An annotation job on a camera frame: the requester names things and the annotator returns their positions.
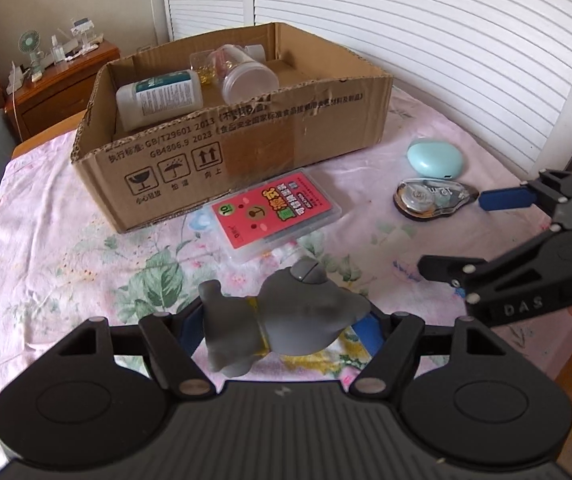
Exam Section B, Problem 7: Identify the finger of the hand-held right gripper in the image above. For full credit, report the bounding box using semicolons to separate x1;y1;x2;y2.
478;168;572;223
417;254;521;306

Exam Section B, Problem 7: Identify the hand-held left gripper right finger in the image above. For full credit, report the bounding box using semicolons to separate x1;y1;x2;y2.
348;309;517;399

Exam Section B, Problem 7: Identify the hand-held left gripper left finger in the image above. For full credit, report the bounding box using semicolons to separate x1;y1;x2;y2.
56;300;217;399

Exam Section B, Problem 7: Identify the grey toy figure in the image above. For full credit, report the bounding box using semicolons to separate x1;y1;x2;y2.
198;256;373;376

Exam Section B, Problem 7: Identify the clear correction tape dispenser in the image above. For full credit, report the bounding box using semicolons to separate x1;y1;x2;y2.
394;178;481;222

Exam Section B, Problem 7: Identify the brown cardboard box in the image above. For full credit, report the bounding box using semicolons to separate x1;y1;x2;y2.
70;22;395;235

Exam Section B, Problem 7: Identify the white cotton swab jar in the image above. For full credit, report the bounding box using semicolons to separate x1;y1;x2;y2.
116;70;205;132

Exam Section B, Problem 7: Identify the clear plastic jar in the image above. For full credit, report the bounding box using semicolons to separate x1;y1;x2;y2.
211;44;279;106

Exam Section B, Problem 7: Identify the clear bottle of yellow capsules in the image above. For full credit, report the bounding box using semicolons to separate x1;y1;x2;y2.
189;50;227;87

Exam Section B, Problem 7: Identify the teal egg-shaped case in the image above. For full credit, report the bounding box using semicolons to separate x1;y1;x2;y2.
407;138;465;181

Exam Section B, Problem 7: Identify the pink floral sheet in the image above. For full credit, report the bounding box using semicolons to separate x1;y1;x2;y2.
0;80;572;461

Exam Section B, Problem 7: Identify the clear case with red card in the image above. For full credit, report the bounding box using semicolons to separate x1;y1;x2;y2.
211;170;343;264

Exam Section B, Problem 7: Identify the wide white louvered door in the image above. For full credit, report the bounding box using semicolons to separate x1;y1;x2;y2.
251;0;572;177

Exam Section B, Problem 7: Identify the wooden nightstand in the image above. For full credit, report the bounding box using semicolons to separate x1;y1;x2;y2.
5;37;121;142

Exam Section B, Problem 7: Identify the white power strip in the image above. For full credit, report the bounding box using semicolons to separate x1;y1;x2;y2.
7;62;27;94

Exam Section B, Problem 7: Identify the white phone stand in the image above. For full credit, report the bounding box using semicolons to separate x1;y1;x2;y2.
63;17;105;56

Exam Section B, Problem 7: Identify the narrow white louvered door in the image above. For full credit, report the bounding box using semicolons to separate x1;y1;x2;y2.
158;0;257;44

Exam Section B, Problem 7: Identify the small green desk fan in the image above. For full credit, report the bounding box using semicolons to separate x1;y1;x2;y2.
18;30;47;69

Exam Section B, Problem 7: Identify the white cable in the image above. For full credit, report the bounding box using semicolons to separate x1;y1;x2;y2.
10;91;23;143

